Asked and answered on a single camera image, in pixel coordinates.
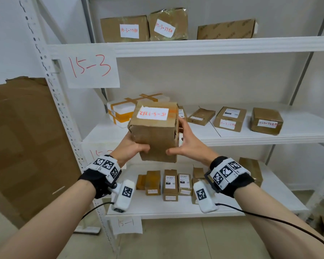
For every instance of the person's right hand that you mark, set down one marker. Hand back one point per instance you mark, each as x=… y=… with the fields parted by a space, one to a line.
x=193 y=147

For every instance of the person's left hand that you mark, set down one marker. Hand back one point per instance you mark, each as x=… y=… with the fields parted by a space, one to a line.
x=127 y=149

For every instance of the person's left thumb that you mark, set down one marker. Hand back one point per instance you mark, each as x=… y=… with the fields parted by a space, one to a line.
x=142 y=149

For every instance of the person's right thumb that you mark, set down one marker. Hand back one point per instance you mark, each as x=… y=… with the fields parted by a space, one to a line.
x=174 y=151

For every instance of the brown cardboard box white label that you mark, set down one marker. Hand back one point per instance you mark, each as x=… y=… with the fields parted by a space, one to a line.
x=155 y=134

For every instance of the person's right forearm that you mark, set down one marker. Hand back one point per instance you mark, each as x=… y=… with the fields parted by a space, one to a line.
x=275 y=229

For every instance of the person's left forearm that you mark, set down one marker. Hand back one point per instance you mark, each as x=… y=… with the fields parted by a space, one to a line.
x=48 y=221

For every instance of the open flap small box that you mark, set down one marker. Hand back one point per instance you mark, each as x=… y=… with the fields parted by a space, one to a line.
x=198 y=173

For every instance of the tiny plain brown box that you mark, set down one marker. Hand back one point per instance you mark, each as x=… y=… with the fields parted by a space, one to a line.
x=141 y=182

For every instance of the tall cardboard box barcode label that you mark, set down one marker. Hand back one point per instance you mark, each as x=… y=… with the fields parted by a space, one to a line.
x=170 y=184

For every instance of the brown taped upright box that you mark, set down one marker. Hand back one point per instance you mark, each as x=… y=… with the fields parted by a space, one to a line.
x=153 y=182

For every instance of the short cardboard box barcode label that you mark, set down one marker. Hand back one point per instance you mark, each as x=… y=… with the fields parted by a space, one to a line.
x=185 y=184

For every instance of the small narrow cardboard box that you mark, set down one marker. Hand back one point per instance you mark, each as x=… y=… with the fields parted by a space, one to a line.
x=181 y=113

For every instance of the small flat cardboard box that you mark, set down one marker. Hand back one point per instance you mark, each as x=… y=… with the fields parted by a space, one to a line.
x=201 y=116

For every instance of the white foam box orange tape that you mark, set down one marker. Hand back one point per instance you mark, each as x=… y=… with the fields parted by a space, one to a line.
x=120 y=110

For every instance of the partly hidden paper shelf sign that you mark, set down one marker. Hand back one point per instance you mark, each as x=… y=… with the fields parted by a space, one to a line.
x=95 y=155

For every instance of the black marker wristband left wrist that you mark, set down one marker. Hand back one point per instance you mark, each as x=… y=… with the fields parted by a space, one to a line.
x=101 y=172

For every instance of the black marker wristband wrist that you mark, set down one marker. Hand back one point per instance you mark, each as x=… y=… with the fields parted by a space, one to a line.
x=229 y=175
x=101 y=172

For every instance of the black marker wristband right wrist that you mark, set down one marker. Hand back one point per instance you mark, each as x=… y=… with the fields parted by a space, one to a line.
x=229 y=175

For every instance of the cardboard box two white labels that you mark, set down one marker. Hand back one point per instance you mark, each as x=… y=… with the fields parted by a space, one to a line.
x=230 y=119

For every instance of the small white paper shelf sign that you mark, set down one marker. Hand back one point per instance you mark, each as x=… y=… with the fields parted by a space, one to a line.
x=127 y=225

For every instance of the plain tall cardboard box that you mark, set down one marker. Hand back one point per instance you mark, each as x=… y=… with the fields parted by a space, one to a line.
x=252 y=169

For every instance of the large white paper shelf sign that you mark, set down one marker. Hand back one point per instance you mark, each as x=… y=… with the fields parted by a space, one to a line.
x=90 y=68

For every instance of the taped brown box handwritten label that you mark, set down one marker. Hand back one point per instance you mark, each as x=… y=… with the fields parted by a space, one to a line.
x=266 y=121

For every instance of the large brown cardboard sheet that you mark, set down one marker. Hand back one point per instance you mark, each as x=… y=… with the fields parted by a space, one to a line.
x=27 y=148

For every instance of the white metal shelving rack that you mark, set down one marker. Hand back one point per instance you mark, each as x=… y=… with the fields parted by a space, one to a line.
x=232 y=47

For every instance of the wide cardboard box handwritten label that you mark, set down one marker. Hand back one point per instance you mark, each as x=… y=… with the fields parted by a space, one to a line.
x=112 y=30

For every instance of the shiny taped cardboard box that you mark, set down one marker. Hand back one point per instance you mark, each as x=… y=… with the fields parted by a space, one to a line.
x=178 y=20

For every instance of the flat printed cardboard box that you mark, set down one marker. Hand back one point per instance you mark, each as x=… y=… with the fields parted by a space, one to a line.
x=225 y=29

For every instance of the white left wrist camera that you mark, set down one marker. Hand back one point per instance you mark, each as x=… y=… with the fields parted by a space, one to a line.
x=124 y=196

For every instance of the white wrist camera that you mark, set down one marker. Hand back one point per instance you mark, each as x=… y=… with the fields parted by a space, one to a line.
x=124 y=196
x=203 y=198

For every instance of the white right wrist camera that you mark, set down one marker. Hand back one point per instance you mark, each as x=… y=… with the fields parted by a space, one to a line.
x=203 y=198

